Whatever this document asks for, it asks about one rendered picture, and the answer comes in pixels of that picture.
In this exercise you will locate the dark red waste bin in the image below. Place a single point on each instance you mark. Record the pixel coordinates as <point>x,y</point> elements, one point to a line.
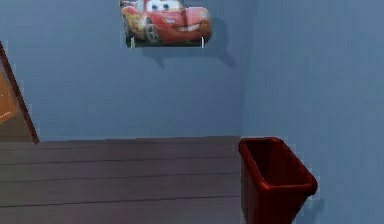
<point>270,193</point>

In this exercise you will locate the brown wooden room door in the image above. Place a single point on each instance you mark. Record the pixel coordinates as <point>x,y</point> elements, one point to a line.
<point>6,100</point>

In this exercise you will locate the red car wall picture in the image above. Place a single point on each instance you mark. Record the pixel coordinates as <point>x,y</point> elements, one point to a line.
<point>173,20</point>

